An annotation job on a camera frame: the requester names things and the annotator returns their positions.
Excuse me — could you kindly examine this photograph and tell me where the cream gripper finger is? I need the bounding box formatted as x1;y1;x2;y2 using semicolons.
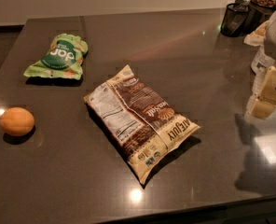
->
246;65;276;119

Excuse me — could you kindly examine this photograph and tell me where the brown chip bag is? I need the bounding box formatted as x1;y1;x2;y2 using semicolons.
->
84;66;200;184

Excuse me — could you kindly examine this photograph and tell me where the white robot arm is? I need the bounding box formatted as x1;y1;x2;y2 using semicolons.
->
246;11;276;119

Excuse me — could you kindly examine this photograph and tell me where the green snack bag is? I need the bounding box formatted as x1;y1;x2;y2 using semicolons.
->
23;34;89;80

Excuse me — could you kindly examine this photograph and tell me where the white labelled bottle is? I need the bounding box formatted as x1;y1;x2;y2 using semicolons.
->
251;46;275;74

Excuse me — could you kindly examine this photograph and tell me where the cream snack packet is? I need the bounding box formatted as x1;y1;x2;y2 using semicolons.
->
243;21;268;47

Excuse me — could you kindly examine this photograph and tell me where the black mesh cup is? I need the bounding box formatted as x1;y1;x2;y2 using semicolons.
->
220;3;249;37

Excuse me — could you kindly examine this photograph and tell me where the orange fruit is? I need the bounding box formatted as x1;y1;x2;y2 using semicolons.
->
0;107;35;136

